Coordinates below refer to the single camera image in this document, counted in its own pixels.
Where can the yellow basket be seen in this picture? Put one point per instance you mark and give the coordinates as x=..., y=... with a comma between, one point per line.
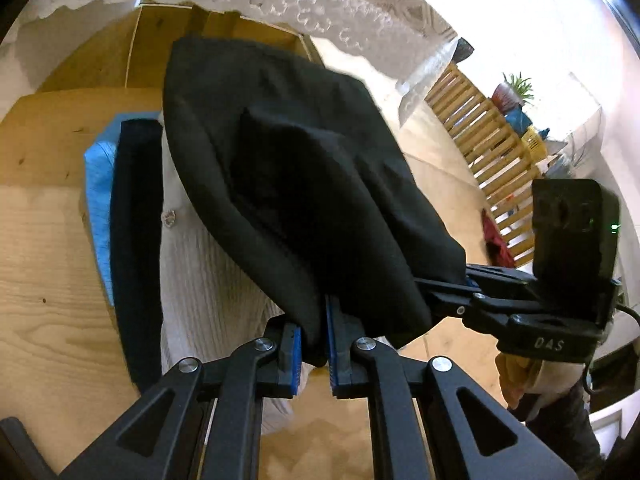
x=535, y=142

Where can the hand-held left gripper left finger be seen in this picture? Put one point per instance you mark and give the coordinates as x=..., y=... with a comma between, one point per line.
x=295, y=360

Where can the black shorts with yellow stripes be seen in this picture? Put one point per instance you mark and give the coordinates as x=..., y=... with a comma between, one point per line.
x=300, y=185

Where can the potted green plant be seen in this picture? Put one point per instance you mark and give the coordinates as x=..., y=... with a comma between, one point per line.
x=515, y=90

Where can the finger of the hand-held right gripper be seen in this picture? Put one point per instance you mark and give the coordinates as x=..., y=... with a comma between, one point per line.
x=450, y=299
x=500, y=280

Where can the blue bag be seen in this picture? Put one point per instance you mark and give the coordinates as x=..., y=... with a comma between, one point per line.
x=517, y=120

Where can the maroon knit garment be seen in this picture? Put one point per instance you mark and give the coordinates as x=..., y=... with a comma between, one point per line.
x=497, y=245

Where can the person's right hand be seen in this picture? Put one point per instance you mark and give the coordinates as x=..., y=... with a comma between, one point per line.
x=515, y=375

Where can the person's right forearm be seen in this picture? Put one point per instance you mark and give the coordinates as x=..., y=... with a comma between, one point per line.
x=565, y=425

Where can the folded white knit sweater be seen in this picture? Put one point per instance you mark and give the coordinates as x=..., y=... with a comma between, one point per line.
x=200, y=270

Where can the folded light blue garment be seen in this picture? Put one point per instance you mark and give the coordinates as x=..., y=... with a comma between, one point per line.
x=97, y=185

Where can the folded navy garment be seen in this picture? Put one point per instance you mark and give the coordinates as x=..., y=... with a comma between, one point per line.
x=135, y=235

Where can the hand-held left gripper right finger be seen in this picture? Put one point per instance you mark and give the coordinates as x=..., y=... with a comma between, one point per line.
x=331, y=350

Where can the wooden slatted rack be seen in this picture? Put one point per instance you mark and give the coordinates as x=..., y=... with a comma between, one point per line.
x=480, y=125

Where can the black chair part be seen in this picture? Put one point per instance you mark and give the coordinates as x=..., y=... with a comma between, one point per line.
x=17, y=447

